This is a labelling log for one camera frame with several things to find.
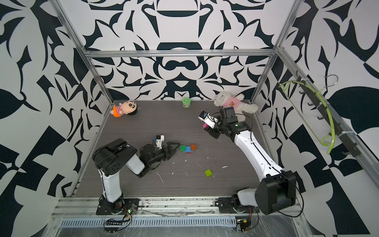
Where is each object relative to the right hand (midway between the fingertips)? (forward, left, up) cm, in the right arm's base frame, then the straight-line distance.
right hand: (208, 122), depth 82 cm
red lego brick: (-9, +11, -20) cm, 24 cm away
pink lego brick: (-3, +2, +1) cm, 4 cm away
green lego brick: (-8, +15, -15) cm, 22 cm away
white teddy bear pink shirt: (+30, -16, -13) cm, 36 cm away
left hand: (-7, +17, -13) cm, 23 cm away
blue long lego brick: (-8, +12, -17) cm, 22 cm away
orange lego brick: (-7, +8, -15) cm, 19 cm away
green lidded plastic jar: (+31, +13, -17) cm, 38 cm away
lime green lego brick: (-21, 0, -20) cm, 29 cm away
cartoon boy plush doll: (+22, +53, -11) cm, 59 cm away
